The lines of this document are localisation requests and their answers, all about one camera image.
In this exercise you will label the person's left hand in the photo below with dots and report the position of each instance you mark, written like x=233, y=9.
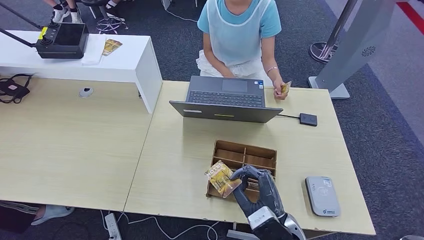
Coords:
x=279, y=91

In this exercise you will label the person's right hand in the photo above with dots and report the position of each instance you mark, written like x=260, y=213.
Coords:
x=227, y=75

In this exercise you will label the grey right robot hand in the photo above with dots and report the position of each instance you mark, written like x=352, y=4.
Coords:
x=266, y=192

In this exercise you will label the gold ID card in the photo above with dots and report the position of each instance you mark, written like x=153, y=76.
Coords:
x=286, y=87

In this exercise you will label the wooden compartment box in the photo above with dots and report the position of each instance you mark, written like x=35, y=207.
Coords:
x=232, y=154

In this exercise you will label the person's right forearm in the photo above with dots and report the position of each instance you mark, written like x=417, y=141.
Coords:
x=213, y=61

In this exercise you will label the person's left forearm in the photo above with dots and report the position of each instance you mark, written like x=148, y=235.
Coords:
x=271, y=59

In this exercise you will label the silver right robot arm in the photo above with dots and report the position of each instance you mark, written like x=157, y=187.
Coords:
x=294, y=228

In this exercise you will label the person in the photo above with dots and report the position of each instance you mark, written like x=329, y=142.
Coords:
x=238, y=36
x=61, y=13
x=112, y=5

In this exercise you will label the small black card reader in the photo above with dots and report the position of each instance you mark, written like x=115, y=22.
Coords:
x=308, y=120

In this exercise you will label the grey card reader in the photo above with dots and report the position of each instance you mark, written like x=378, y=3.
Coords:
x=323, y=197

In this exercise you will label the person's foot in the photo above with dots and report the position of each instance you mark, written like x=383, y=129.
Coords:
x=54, y=212

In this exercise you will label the person's leg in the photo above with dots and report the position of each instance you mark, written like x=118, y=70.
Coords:
x=20, y=207

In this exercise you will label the dark grey laptop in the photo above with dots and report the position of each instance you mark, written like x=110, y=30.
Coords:
x=225, y=112

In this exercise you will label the grey metal table foot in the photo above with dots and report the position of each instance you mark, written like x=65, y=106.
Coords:
x=240, y=236

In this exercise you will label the grey kiosk stand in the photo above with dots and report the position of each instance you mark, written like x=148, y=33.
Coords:
x=357, y=43

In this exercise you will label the white desk riser shelf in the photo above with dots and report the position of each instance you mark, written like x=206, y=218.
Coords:
x=132, y=66

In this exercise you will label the black stool chrome base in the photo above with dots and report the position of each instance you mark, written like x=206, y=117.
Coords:
x=111, y=24

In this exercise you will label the white paper sheet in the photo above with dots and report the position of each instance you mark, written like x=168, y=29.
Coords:
x=93, y=49

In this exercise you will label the white power strip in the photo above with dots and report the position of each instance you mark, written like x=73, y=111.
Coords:
x=113, y=227

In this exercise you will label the black joystick controller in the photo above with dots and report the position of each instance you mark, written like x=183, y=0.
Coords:
x=63, y=41

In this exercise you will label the black rod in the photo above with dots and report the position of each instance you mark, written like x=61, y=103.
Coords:
x=16, y=37
x=20, y=16

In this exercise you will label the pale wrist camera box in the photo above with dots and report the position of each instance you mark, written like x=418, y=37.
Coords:
x=263, y=218

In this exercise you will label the chrome stanchion post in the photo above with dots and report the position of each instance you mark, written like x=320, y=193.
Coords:
x=323, y=51

